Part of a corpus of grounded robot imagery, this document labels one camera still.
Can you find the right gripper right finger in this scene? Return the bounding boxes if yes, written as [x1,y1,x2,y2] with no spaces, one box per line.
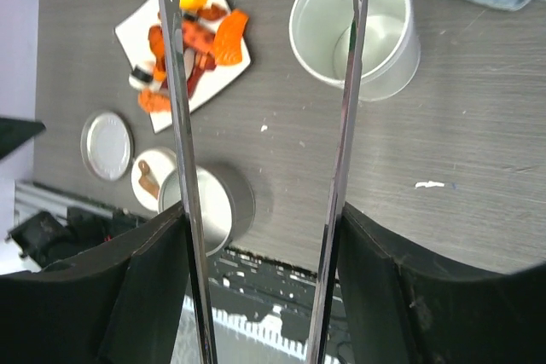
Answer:
[337,205,545,363]

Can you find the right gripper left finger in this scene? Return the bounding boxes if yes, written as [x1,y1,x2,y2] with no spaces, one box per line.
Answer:
[1,205,189,363]

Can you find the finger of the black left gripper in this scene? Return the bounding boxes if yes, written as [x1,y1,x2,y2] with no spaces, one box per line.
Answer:
[0,117,46,159]

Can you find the white square plate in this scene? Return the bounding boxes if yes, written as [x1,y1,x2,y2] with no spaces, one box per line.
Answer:
[115,0,251,133]

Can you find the metal tongs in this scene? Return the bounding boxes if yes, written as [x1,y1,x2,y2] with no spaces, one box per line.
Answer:
[159,0,368,363]

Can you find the orange salmon slice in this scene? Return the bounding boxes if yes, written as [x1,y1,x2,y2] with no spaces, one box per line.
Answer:
[212,9,249,66]

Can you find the tall metal container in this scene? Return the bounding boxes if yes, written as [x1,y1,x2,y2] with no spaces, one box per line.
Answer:
[288,0,421,101]

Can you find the shallow round metal tin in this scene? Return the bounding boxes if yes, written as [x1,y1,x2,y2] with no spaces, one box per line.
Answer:
[157,162,257,257]

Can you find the black white sushi roll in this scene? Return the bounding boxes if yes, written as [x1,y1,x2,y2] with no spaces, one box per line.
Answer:
[128,65,154,90]

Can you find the orange fried food piece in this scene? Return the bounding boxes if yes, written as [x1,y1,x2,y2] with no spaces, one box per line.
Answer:
[138,89,171,113]

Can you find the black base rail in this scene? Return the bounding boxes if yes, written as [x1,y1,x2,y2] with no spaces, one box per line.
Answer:
[2,207,314,363]

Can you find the white lid with leather strap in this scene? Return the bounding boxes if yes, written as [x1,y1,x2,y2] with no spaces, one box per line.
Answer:
[131,147,176,212]

